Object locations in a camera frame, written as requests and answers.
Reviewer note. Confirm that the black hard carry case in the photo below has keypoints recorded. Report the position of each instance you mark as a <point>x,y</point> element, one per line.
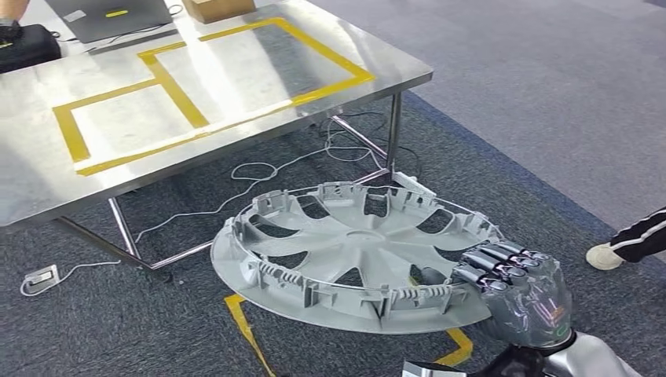
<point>31,49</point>

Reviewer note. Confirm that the grey laptop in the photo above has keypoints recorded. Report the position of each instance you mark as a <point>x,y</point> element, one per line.
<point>114,18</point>

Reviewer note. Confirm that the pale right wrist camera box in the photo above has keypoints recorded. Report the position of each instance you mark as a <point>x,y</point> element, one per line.
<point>432,370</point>

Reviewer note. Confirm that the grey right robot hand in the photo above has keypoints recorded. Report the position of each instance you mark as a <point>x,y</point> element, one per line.
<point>530,307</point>

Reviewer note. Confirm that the grey plastic wheel hubcap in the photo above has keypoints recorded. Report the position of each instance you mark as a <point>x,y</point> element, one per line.
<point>359,244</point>

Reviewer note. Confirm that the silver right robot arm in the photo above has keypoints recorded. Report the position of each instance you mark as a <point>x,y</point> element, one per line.
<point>593,359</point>

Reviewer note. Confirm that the steel workbench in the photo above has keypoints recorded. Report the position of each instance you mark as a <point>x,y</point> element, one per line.
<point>234,78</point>

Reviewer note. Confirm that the brown cardboard box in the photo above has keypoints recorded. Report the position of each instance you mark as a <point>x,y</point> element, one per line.
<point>218,9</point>

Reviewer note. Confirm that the black remote controller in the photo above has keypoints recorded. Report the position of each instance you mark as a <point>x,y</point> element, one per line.
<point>9,32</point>

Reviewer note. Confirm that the standing person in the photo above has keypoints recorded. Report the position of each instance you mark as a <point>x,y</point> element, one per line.
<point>640,239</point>

